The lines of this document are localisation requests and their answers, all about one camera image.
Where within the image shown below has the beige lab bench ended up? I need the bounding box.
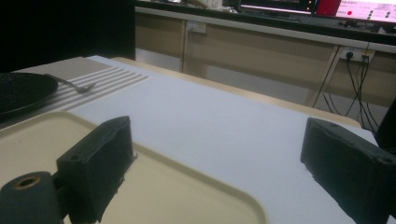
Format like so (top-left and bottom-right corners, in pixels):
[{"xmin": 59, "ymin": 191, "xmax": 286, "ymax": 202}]
[{"xmin": 134, "ymin": 1, "xmax": 396, "ymax": 109}]

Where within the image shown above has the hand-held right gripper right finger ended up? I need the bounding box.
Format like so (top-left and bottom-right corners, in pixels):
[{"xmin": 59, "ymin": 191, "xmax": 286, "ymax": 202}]
[{"xmin": 300, "ymin": 117, "xmax": 396, "ymax": 224}]

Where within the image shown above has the grey striped placemat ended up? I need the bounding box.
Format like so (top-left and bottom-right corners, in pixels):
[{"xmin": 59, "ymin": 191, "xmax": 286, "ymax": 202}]
[{"xmin": 0, "ymin": 56, "xmax": 149, "ymax": 130}]

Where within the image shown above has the black power cable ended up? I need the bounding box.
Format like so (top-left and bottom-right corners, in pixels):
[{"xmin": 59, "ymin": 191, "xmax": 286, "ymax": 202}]
[
  {"xmin": 344, "ymin": 43, "xmax": 381, "ymax": 133},
  {"xmin": 323, "ymin": 50, "xmax": 359, "ymax": 118}
]

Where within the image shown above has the red panel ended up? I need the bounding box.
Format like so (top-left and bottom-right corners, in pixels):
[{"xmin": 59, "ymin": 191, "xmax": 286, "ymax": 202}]
[{"xmin": 315, "ymin": 0, "xmax": 343, "ymax": 18}]

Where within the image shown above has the black object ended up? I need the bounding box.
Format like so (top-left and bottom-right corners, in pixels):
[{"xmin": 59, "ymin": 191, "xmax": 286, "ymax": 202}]
[{"xmin": 374, "ymin": 97, "xmax": 396, "ymax": 154}]

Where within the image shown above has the white wall socket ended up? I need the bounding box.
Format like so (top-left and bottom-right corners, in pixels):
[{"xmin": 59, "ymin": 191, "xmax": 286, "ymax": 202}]
[
  {"xmin": 340, "ymin": 46, "xmax": 376, "ymax": 63},
  {"xmin": 186, "ymin": 21, "xmax": 208, "ymax": 35}
]

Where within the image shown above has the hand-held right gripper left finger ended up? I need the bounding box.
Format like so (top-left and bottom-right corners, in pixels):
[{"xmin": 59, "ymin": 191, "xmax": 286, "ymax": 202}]
[{"xmin": 56, "ymin": 116, "xmax": 138, "ymax": 224}]

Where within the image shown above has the silver metal fork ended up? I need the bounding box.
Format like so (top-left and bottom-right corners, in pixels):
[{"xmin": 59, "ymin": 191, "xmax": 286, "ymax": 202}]
[{"xmin": 44, "ymin": 73, "xmax": 97, "ymax": 94}]

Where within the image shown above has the black textured plate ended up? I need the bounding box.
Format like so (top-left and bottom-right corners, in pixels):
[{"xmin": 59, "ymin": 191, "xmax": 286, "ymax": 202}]
[{"xmin": 0, "ymin": 72, "xmax": 60, "ymax": 119}]

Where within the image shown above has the dark computer monitor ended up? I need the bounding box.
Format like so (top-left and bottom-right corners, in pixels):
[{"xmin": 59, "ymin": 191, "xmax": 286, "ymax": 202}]
[{"xmin": 239, "ymin": 0, "xmax": 314, "ymax": 15}]

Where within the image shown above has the beige plastic tray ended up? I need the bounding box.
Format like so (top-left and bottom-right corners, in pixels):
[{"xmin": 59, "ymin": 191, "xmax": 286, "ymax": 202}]
[{"xmin": 0, "ymin": 111, "xmax": 269, "ymax": 224}]

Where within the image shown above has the bright computer monitor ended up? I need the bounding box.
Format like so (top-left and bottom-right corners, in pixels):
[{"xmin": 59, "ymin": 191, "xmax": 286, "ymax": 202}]
[{"xmin": 335, "ymin": 0, "xmax": 396, "ymax": 24}]

